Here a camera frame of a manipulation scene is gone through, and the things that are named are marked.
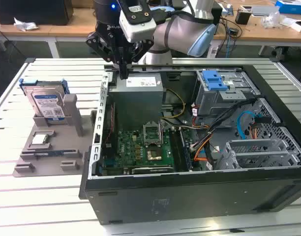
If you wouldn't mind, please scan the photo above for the grey parts rack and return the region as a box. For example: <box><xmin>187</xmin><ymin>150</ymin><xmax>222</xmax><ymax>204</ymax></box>
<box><xmin>12</xmin><ymin>93</ymin><xmax>98</xmax><ymax>178</ymax></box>

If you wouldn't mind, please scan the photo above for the metal socket cover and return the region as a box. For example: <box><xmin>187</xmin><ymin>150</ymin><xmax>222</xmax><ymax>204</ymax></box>
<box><xmin>143</xmin><ymin>121</ymin><xmax>163</xmax><ymax>147</ymax></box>

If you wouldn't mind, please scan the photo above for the black computer tower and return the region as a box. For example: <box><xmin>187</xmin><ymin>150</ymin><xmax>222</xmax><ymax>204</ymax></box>
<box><xmin>0</xmin><ymin>0</ymin><xmax>74</xmax><ymax>26</ymax></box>

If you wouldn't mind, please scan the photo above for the dark blue RAM stick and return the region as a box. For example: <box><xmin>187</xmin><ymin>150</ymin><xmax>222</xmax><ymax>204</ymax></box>
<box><xmin>34</xmin><ymin>150</ymin><xmax>65</xmax><ymax>157</ymax></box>

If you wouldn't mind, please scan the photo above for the crumpled white paper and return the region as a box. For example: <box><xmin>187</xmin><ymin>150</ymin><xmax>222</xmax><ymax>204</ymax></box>
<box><xmin>13</xmin><ymin>17</ymin><xmax>39</xmax><ymax>32</ymax></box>

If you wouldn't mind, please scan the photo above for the metal disk bay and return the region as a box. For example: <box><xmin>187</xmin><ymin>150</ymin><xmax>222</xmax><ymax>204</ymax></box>
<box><xmin>219</xmin><ymin>139</ymin><xmax>301</xmax><ymax>170</ymax></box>

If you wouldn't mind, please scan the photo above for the black wire bundle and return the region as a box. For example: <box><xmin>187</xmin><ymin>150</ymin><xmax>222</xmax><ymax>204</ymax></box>
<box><xmin>194</xmin><ymin>98</ymin><xmax>264</xmax><ymax>150</ymax></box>

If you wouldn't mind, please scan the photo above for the grey flat box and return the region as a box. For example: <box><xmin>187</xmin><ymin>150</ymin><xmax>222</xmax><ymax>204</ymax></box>
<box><xmin>251</xmin><ymin>5</ymin><xmax>280</xmax><ymax>17</ymax></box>

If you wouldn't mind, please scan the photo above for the grey power supply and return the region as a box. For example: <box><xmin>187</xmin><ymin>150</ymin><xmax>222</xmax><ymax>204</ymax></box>
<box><xmin>108</xmin><ymin>73</ymin><xmax>165</xmax><ymax>131</ymax></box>

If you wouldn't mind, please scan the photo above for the black graphics card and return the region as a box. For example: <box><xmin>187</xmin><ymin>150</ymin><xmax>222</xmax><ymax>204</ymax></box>
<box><xmin>123</xmin><ymin>166</ymin><xmax>173</xmax><ymax>176</ymax></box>

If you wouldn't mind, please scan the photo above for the silver CPU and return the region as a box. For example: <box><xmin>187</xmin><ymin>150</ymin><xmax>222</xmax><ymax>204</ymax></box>
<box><xmin>33</xmin><ymin>134</ymin><xmax>48</xmax><ymax>145</ymax></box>

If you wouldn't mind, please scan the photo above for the grey metal drive cage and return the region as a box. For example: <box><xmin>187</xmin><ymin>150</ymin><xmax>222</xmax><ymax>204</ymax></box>
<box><xmin>192</xmin><ymin>70</ymin><xmax>261</xmax><ymax>118</ymax></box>

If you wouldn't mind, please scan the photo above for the blue cardboard box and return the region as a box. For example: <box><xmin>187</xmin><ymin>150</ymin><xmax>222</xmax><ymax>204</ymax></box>
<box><xmin>274</xmin><ymin>0</ymin><xmax>301</xmax><ymax>15</ymax></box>

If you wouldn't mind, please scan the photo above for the black RAM slot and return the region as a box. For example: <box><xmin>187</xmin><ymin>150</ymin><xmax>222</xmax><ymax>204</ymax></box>
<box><xmin>169</xmin><ymin>129</ymin><xmax>182</xmax><ymax>173</ymax></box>

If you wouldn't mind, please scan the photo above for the clear plastic bag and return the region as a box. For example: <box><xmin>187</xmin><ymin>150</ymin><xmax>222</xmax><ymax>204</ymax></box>
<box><xmin>261</xmin><ymin>12</ymin><xmax>281</xmax><ymax>28</ymax></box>

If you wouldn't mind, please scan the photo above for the wooden desk white frame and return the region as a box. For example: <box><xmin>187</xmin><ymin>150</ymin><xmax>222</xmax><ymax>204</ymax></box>
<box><xmin>211</xmin><ymin>4</ymin><xmax>301</xmax><ymax>57</ymax></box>
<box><xmin>0</xmin><ymin>6</ymin><xmax>146</xmax><ymax>59</ymax></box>

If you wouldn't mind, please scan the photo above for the CPU socket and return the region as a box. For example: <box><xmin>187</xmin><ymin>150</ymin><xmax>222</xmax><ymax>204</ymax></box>
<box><xmin>145</xmin><ymin>145</ymin><xmax>163</xmax><ymax>162</ymax></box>

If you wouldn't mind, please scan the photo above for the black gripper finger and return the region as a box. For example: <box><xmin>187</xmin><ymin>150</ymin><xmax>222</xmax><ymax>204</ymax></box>
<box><xmin>85</xmin><ymin>31</ymin><xmax>125</xmax><ymax>80</ymax></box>
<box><xmin>124</xmin><ymin>39</ymin><xmax>154</xmax><ymax>80</ymax></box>

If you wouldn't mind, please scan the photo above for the green motherboard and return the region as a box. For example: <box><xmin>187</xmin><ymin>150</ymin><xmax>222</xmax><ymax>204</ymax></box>
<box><xmin>101</xmin><ymin>127</ymin><xmax>193</xmax><ymax>176</ymax></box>

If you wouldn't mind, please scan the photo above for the black PC case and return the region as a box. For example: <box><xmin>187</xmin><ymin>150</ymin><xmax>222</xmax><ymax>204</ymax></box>
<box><xmin>78</xmin><ymin>63</ymin><xmax>301</xmax><ymax>226</ymax></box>

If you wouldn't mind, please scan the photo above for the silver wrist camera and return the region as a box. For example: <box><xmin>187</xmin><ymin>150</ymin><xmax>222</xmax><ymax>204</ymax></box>
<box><xmin>117</xmin><ymin>0</ymin><xmax>158</xmax><ymax>43</ymax></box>

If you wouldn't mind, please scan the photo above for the blue plastic drive latch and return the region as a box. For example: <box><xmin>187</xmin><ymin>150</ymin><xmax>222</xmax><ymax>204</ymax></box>
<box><xmin>202</xmin><ymin>70</ymin><xmax>228</xmax><ymax>91</ymax></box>

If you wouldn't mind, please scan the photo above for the blue wire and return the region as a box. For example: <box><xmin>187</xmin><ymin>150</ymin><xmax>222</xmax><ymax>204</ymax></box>
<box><xmin>239</xmin><ymin>112</ymin><xmax>256</xmax><ymax>141</ymax></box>

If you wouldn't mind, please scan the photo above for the yellow wire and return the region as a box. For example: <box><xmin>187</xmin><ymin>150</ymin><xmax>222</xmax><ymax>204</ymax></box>
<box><xmin>165</xmin><ymin>88</ymin><xmax>187</xmax><ymax>121</ymax></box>

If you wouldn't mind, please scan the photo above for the small black box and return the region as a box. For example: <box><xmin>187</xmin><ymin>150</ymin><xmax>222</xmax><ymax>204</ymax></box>
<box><xmin>235</xmin><ymin>11</ymin><xmax>252</xmax><ymax>25</ymax></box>

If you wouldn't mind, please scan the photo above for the white box black inlay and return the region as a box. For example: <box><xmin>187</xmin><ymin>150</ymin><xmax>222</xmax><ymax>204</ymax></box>
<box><xmin>289</xmin><ymin>19</ymin><xmax>301</xmax><ymax>32</ymax></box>

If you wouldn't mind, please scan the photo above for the hard disk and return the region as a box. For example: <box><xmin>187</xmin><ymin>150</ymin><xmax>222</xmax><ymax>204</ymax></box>
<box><xmin>19</xmin><ymin>78</ymin><xmax>70</xmax><ymax>123</ymax></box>

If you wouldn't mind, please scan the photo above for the installed RAM stick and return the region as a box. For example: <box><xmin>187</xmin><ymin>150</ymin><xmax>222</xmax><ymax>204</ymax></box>
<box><xmin>179</xmin><ymin>127</ymin><xmax>192</xmax><ymax>172</ymax></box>

